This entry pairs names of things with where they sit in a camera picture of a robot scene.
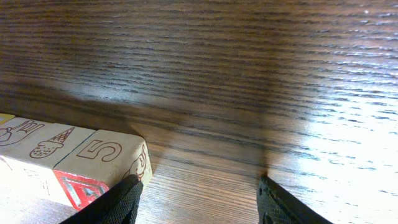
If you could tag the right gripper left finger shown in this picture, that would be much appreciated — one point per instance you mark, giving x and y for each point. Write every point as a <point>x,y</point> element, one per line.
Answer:
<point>119,205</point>

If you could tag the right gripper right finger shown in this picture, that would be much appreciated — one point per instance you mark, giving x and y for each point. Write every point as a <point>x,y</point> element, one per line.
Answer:
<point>276,205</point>

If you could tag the wooden block green side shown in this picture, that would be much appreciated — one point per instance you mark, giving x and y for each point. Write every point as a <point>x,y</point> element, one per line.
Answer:
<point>99,163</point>

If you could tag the wooden block ice cream picture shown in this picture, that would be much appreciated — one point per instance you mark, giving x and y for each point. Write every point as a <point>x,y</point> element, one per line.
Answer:
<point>32,161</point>

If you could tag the wooden block blue side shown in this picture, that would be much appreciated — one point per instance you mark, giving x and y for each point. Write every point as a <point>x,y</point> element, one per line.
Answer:
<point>16,135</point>

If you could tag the yellow wooden block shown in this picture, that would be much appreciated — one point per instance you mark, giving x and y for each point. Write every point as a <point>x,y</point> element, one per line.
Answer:
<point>5,117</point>

